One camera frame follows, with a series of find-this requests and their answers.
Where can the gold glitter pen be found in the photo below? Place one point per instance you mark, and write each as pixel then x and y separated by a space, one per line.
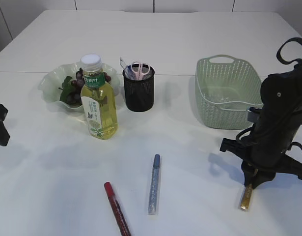
pixel 246 198

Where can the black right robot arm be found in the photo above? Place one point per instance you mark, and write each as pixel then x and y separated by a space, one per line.
pixel 263 151

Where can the red glitter pen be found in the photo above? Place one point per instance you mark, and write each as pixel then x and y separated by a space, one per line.
pixel 116 209

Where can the black mesh pen holder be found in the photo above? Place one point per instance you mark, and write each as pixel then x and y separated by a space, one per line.
pixel 139 94

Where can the pink scissors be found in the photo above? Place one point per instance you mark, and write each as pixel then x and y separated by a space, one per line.
pixel 140 69

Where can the clear plastic sheet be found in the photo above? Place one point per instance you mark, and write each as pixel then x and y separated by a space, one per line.
pixel 227 99

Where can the silver glitter pen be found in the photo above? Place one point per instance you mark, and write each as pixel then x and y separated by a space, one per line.
pixel 154 186

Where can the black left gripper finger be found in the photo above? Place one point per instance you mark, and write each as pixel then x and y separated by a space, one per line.
pixel 4 135

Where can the blue scissors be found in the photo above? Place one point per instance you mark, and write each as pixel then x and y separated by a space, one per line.
pixel 129 73

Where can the clear plastic ruler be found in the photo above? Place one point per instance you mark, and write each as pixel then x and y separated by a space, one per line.
pixel 123 65

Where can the yellow tea drink bottle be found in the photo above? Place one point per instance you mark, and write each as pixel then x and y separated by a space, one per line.
pixel 101 124

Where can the purple artificial grape bunch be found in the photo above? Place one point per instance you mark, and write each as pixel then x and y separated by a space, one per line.
pixel 75 88

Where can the green wavy plastic plate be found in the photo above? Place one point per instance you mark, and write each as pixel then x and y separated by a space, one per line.
pixel 51 83

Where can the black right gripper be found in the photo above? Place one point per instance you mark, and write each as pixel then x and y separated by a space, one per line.
pixel 286 164

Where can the green woven plastic basket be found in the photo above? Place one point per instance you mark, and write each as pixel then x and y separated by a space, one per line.
pixel 225 88

